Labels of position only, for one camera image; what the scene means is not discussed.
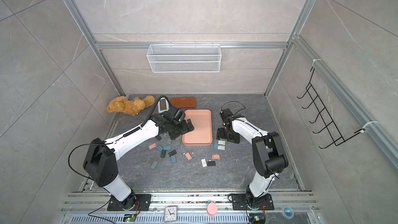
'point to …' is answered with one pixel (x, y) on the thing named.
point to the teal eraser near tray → (215, 145)
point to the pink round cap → (212, 209)
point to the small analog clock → (170, 213)
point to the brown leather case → (184, 102)
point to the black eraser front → (211, 163)
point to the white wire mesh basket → (171, 58)
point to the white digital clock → (163, 105)
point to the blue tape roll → (287, 212)
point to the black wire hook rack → (337, 137)
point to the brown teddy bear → (131, 107)
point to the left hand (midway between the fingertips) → (191, 128)
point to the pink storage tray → (202, 135)
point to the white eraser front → (203, 162)
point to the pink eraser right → (215, 156)
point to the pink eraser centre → (188, 156)
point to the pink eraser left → (152, 146)
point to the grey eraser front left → (154, 165)
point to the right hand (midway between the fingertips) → (227, 139)
